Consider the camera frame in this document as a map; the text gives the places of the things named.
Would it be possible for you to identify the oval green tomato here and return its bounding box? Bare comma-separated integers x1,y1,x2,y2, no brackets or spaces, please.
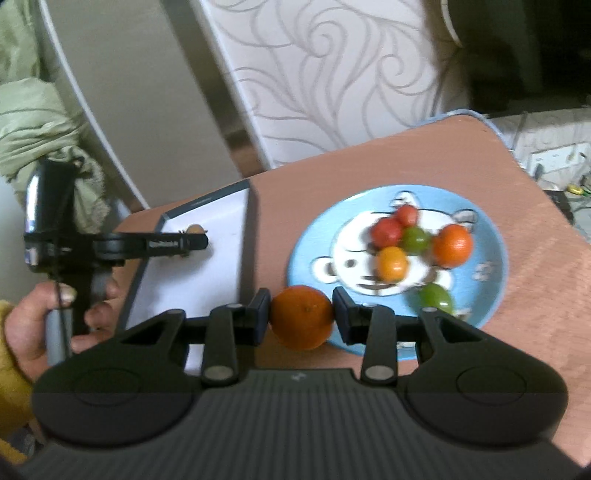
419,283,455,315

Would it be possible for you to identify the small orange kumquat front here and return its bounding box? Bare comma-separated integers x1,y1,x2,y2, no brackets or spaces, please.
376,247,409,283

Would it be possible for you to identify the large orange tangerine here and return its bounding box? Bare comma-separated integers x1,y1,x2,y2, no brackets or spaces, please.
270,285,334,351

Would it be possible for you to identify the round green tomato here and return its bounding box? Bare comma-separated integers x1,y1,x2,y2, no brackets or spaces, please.
400,226,431,255

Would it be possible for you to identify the red cherry tomato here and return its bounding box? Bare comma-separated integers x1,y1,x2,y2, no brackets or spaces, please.
370,216,404,250
394,204,419,228

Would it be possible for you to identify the brown longan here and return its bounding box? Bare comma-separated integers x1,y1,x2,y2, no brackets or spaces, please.
185,224,206,234

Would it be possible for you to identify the person's left hand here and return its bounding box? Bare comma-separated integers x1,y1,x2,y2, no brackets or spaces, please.
4,282,117,382

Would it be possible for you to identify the black white cardboard box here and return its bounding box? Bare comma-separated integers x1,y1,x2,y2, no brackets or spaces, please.
115,178,260,375

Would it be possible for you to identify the blue tiger cartoon plate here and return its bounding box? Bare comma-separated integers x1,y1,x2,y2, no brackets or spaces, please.
286,184,510,363

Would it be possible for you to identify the green knotted curtain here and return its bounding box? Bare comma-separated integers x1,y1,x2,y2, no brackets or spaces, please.
1,1,110,233

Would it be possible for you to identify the yellow fleece sleeve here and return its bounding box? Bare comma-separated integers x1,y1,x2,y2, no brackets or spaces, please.
0,300,32,465

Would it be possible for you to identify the brown table mat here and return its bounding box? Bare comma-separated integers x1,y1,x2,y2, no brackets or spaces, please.
110,109,591,467

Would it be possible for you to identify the black power adapter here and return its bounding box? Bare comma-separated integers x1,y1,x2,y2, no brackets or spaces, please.
544,190,574,223

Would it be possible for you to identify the black television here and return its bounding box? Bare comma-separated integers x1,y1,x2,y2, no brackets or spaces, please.
441,0,590,116

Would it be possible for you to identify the white wall power socket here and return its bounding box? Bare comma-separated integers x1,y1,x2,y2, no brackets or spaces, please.
528,142,590,175

